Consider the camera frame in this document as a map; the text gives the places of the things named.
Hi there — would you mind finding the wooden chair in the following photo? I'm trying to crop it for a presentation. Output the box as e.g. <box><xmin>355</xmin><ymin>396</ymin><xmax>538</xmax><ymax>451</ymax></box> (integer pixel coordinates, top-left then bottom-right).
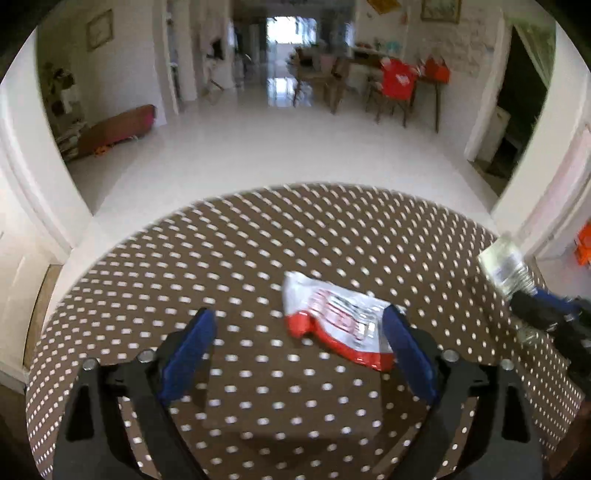
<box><xmin>293</xmin><ymin>48</ymin><xmax>350</xmax><ymax>114</ymax></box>

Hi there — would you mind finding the cluttered shelf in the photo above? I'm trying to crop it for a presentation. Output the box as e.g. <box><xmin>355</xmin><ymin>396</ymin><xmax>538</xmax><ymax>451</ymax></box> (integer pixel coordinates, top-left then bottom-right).
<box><xmin>39</xmin><ymin>65</ymin><xmax>89</xmax><ymax>162</ymax></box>

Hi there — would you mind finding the small framed picture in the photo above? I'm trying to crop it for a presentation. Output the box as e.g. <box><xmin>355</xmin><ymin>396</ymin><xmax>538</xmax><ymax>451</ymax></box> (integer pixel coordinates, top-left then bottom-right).
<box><xmin>87</xmin><ymin>9</ymin><xmax>114</xmax><ymax>51</ymax></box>

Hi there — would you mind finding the white wall poster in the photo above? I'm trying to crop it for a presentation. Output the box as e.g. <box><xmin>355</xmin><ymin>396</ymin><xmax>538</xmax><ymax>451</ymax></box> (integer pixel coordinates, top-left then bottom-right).
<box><xmin>452</xmin><ymin>14</ymin><xmax>491</xmax><ymax>73</ymax></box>

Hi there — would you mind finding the brown dotted tablecloth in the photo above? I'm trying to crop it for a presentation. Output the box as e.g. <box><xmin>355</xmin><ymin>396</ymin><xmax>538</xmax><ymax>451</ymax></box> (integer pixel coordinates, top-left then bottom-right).
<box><xmin>25</xmin><ymin>182</ymin><xmax>585</xmax><ymax>480</ymax></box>

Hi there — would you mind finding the red and white snack wrapper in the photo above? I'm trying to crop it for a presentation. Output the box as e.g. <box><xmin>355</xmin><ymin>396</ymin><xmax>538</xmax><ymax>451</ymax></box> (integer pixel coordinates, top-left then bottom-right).
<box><xmin>283</xmin><ymin>271</ymin><xmax>398</xmax><ymax>373</ymax></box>

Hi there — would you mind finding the chair with red cover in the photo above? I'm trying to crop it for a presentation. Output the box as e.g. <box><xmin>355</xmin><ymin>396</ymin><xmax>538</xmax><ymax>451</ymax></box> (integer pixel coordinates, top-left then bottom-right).
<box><xmin>367</xmin><ymin>58</ymin><xmax>419</xmax><ymax>128</ymax></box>

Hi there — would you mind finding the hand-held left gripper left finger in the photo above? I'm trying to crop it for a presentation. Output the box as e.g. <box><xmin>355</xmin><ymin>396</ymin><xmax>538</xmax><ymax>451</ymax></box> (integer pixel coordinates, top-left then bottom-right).
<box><xmin>53</xmin><ymin>308</ymin><xmax>218</xmax><ymax>480</ymax></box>

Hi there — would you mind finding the large framed picture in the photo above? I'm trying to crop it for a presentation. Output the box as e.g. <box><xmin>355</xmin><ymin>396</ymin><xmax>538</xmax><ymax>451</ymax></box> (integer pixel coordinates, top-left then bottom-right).
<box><xmin>420</xmin><ymin>0</ymin><xmax>462</xmax><ymax>24</ymax></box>

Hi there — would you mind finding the brown board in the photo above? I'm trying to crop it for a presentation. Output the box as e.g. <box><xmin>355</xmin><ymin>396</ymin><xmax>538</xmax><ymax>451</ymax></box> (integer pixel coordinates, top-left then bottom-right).
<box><xmin>76</xmin><ymin>104</ymin><xmax>157</xmax><ymax>160</ymax></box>

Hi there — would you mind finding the white appliance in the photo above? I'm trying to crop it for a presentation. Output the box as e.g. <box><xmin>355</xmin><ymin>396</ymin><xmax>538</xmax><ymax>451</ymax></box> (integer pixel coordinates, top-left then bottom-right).
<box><xmin>480</xmin><ymin>106</ymin><xmax>512</xmax><ymax>163</ymax></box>

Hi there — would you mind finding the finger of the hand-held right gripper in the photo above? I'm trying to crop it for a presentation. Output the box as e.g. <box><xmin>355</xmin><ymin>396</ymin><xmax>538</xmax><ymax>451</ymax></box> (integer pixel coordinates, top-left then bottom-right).
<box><xmin>510</xmin><ymin>288</ymin><xmax>583</xmax><ymax>332</ymax></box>

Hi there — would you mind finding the orange crate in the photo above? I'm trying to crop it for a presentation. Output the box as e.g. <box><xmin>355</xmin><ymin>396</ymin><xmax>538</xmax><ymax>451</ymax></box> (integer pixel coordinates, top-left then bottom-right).
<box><xmin>575</xmin><ymin>226</ymin><xmax>591</xmax><ymax>267</ymax></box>

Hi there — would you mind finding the orange bag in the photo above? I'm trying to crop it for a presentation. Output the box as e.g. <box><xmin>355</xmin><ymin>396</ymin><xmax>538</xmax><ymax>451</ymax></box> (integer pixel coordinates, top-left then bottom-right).
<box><xmin>424</xmin><ymin>55</ymin><xmax>451</xmax><ymax>84</ymax></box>

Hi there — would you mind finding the wooden dining table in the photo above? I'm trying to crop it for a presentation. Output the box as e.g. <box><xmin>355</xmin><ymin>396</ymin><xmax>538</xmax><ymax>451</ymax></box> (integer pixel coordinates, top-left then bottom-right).
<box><xmin>332</xmin><ymin>48</ymin><xmax>451</xmax><ymax>134</ymax></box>

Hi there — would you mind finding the clear plastic bottle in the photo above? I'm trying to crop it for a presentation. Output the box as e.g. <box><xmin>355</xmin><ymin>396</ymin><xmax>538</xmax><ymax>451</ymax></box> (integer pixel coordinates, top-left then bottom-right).
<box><xmin>478</xmin><ymin>233</ymin><xmax>539</xmax><ymax>299</ymax></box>

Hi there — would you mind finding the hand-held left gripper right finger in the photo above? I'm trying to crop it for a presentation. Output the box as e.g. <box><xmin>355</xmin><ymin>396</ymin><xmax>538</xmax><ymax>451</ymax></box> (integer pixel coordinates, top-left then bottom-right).
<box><xmin>381</xmin><ymin>305</ymin><xmax>546</xmax><ymax>480</ymax></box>

